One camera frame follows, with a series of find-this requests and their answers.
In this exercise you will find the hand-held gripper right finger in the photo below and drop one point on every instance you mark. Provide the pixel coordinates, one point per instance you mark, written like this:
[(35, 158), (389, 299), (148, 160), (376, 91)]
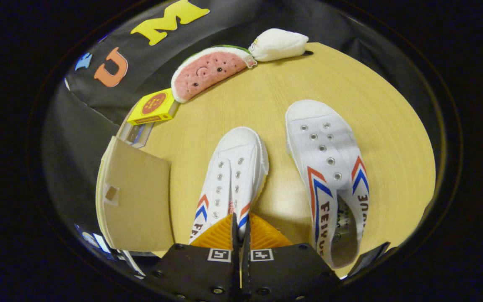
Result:
[(283, 272)]

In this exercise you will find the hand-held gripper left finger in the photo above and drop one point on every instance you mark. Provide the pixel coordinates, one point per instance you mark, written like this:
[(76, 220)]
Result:
[(199, 272)]

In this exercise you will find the beige storage box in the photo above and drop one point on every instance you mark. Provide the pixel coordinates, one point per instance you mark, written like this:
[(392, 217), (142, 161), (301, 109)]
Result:
[(136, 201)]

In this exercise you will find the white canvas shoe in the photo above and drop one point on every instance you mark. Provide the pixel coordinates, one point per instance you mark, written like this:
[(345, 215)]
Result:
[(237, 167), (325, 138)]

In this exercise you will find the yellow book with red circle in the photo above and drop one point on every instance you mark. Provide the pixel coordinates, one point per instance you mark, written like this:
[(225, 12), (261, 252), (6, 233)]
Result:
[(153, 107)]

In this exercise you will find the watermelon slice plush toy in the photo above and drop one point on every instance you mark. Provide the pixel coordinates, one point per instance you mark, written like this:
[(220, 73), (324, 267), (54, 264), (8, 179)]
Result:
[(208, 71)]

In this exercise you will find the white plush toy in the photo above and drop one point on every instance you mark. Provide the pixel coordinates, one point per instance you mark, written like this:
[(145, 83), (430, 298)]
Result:
[(279, 44)]

